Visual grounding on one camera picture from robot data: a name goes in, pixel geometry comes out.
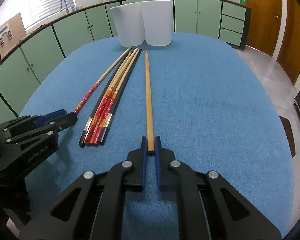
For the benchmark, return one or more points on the red ribbed chopstick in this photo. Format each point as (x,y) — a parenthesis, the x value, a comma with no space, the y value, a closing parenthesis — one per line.
(101,104)

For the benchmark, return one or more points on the black chopstick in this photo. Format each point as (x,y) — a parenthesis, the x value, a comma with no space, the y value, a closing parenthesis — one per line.
(92,123)
(114,102)

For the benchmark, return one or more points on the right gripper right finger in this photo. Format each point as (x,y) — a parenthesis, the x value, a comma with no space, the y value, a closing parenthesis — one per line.
(209,207)

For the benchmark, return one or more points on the wooden stool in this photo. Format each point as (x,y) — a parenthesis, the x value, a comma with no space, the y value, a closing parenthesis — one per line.
(289,133)

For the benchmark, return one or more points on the wooden door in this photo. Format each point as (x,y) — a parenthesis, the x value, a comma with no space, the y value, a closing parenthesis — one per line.
(289,55)
(264,24)

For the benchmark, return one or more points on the cardboard panel with device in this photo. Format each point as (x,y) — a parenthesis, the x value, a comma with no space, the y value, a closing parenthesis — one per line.
(11,33)

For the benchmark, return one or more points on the green lower kitchen cabinets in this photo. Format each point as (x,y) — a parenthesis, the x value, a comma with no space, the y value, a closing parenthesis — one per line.
(35,56)

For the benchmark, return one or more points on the kitchen faucet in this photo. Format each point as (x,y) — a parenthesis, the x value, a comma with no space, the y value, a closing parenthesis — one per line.
(64,6)

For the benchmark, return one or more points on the white double utensil holder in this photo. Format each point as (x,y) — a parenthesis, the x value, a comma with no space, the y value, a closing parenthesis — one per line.
(148,21)

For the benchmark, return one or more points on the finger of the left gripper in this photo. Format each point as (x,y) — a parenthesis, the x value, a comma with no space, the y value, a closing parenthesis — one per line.
(43,119)
(60,123)

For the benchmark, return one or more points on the blue table mat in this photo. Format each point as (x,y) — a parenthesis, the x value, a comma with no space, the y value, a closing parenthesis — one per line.
(209,108)

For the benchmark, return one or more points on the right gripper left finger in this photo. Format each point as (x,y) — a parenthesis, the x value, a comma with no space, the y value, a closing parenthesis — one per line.
(92,206)

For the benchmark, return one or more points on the red floral chopstick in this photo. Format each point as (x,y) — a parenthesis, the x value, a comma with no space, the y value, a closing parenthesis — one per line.
(118,79)
(98,82)

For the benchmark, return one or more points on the plain wooden chopstick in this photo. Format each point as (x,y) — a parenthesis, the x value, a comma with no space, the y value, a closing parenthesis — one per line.
(149,114)

